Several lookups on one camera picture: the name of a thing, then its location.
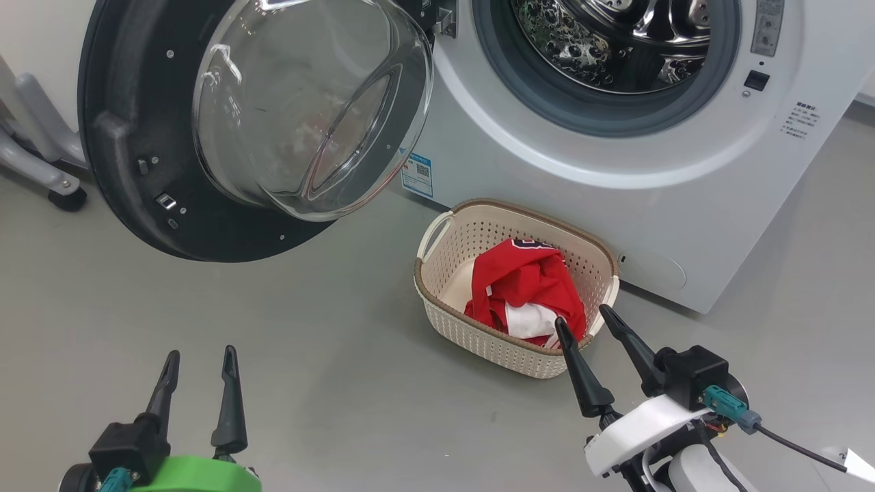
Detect white front-load washing machine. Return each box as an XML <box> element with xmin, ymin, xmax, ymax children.
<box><xmin>400</xmin><ymin>0</ymin><xmax>875</xmax><ymax>315</ymax></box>

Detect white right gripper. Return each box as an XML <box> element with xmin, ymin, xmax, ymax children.
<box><xmin>555</xmin><ymin>304</ymin><xmax>713</xmax><ymax>478</ymax></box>

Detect grey warning label sticker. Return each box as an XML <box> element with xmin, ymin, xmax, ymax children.
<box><xmin>751</xmin><ymin>0</ymin><xmax>785</xmax><ymax>57</ymax></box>

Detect red white garment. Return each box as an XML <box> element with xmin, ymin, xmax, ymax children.
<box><xmin>464</xmin><ymin>238</ymin><xmax>587</xmax><ymax>349</ymax></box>

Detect black round glass washer door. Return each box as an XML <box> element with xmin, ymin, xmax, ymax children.
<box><xmin>77</xmin><ymin>0</ymin><xmax>457</xmax><ymax>263</ymax></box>

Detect black left camera cable teal plug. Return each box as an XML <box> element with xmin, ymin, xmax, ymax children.
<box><xmin>99</xmin><ymin>467</ymin><xmax>135</xmax><ymax>492</ymax></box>

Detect grey stand with caster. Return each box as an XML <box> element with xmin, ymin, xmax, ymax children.
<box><xmin>0</xmin><ymin>55</ymin><xmax>90</xmax><ymax>213</ymax></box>

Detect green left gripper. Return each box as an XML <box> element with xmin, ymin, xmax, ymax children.
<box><xmin>130</xmin><ymin>345</ymin><xmax>263</xmax><ymax>492</ymax></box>

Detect cream perforated laundry basket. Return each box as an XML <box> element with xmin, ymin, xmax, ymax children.
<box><xmin>414</xmin><ymin>199</ymin><xmax>621</xmax><ymax>380</ymax></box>

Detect black camera cable teal plug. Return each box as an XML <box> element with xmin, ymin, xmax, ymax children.
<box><xmin>99</xmin><ymin>467</ymin><xmax>135</xmax><ymax>492</ymax></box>
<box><xmin>703</xmin><ymin>385</ymin><xmax>875</xmax><ymax>484</ymax></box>

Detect black right camera cable teal plug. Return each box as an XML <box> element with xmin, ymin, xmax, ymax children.
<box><xmin>703</xmin><ymin>385</ymin><xmax>875</xmax><ymax>484</ymax></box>

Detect blue energy label sticker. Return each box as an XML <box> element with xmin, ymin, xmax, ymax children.
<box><xmin>401</xmin><ymin>152</ymin><xmax>435</xmax><ymax>199</ymax></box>

